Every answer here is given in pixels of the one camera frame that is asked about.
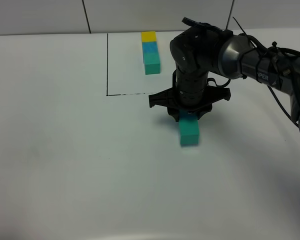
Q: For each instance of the green template cube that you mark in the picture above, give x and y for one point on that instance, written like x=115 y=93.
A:
x=152 y=63

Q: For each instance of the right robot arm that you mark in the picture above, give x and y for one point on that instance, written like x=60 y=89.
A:
x=204 y=49

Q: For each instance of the blue template cube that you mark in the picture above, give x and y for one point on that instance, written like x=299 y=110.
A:
x=149 y=47

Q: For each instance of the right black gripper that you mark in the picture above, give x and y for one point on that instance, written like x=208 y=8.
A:
x=190 y=92

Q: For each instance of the yellow template cube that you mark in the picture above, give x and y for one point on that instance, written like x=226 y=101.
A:
x=148 y=36

